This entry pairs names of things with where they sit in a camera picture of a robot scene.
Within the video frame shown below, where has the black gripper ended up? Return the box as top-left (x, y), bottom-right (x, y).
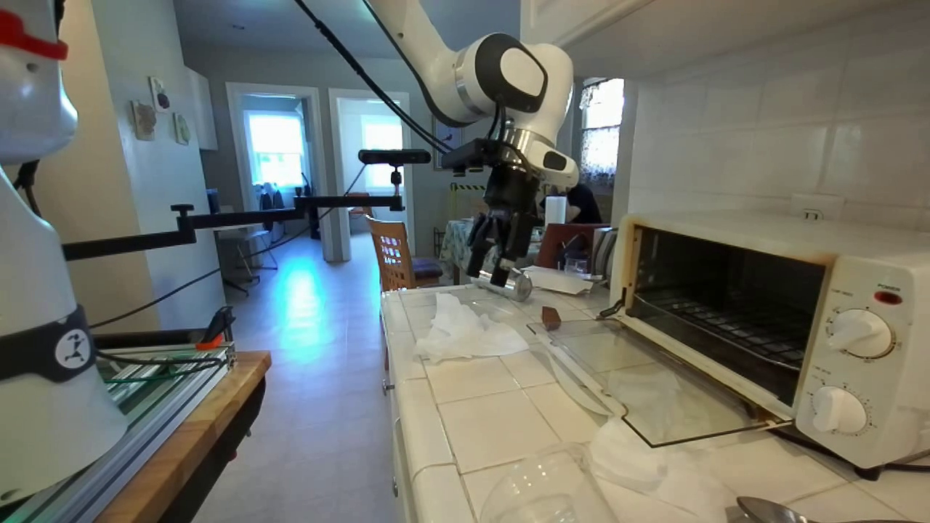
top-left (467, 167), bottom-right (544, 286)

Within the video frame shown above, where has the white toaster oven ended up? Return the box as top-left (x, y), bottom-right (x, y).
top-left (606, 213), bottom-right (930, 473)

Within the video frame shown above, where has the metal oven rack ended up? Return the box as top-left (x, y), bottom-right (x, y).
top-left (630, 287), bottom-right (820, 377)

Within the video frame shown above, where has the white oven knob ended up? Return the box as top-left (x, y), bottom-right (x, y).
top-left (824, 309), bottom-right (896, 361)
top-left (808, 386), bottom-right (868, 437)

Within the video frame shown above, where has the white carton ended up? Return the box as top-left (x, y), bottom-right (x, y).
top-left (540, 196), bottom-right (572, 231)

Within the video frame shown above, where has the crumpled white paper towel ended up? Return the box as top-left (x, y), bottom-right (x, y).
top-left (413, 287), bottom-right (531, 370)

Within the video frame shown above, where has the person in dark shirt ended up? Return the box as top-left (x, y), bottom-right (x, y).
top-left (563, 183), bottom-right (604, 226)

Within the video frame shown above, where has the wooden chair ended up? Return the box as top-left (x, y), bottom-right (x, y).
top-left (364, 215), bottom-right (448, 295)

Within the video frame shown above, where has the bright window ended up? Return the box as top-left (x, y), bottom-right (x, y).
top-left (577, 77), bottom-right (627, 183)

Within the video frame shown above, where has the white upper cabinet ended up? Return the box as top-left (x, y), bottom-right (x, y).
top-left (518, 0), bottom-right (930, 81)

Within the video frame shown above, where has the thin white napkin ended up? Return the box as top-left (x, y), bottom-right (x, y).
top-left (577, 415), bottom-right (678, 495)

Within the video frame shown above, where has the grey stool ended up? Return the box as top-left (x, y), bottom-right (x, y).
top-left (213, 223), bottom-right (281, 292)

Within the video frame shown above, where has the red and black clamp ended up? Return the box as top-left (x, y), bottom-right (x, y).
top-left (189, 302), bottom-right (237, 356)

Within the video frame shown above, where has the wooden table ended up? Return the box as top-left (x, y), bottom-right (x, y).
top-left (96, 348), bottom-right (274, 523)

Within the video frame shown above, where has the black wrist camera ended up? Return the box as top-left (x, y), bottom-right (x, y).
top-left (439, 136), bottom-right (511, 181)

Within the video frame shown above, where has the black stereo camera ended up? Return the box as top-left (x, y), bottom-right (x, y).
top-left (354, 145), bottom-right (435, 170)

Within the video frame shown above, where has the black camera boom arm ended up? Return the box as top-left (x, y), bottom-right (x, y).
top-left (60, 171), bottom-right (406, 264)

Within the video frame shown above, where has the white wall outlet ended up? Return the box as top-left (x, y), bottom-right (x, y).
top-left (787, 191), bottom-right (843, 226)

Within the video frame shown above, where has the hanging wall decoration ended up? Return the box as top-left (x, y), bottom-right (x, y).
top-left (127, 77), bottom-right (173, 145)
top-left (169, 110), bottom-right (195, 148)

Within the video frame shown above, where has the thin black camera cable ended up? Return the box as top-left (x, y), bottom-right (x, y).
top-left (88, 161), bottom-right (371, 335)

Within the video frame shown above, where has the metal base plate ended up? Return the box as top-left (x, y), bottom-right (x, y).
top-left (0, 344), bottom-right (234, 523)

